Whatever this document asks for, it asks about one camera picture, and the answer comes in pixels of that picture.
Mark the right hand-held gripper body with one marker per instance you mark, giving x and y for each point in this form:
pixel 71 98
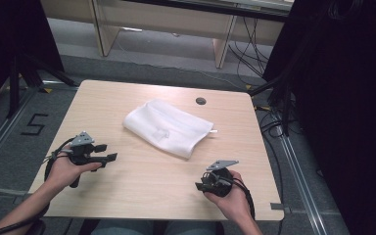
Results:
pixel 222 182

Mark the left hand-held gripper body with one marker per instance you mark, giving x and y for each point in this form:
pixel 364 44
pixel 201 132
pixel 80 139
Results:
pixel 82 150

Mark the white towel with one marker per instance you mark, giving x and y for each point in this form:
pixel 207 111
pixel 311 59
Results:
pixel 168 129

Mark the person's right hand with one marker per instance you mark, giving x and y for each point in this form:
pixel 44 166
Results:
pixel 236 202

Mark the person's left hand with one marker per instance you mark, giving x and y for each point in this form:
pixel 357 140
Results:
pixel 63 171

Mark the grey tape piece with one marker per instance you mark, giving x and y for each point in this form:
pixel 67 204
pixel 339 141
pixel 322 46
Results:
pixel 21 199
pixel 276 206

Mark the person's legs in jeans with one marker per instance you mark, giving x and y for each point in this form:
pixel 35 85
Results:
pixel 127 227

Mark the black tripod stand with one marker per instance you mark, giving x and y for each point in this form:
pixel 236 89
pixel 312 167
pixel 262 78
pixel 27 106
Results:
pixel 14 88

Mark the black metal stand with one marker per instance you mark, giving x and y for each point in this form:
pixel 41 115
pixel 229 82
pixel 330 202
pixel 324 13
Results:
pixel 284 98

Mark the black curtain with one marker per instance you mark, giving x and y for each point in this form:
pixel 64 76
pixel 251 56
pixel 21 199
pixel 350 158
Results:
pixel 9 36
pixel 349 114

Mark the metal floor rail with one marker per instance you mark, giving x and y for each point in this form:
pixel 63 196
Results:
pixel 3 133
pixel 302 182

